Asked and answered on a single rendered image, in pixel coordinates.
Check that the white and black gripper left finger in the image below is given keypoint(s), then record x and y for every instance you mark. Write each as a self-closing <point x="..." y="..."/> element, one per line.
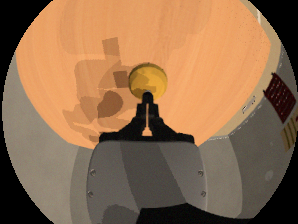
<point x="132" y="130"/>

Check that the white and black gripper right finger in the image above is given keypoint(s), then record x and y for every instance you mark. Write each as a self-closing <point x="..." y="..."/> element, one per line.
<point x="162" y="131"/>

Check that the gold desk bell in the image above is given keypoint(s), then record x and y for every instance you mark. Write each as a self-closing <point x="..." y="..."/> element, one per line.
<point x="147" y="79"/>

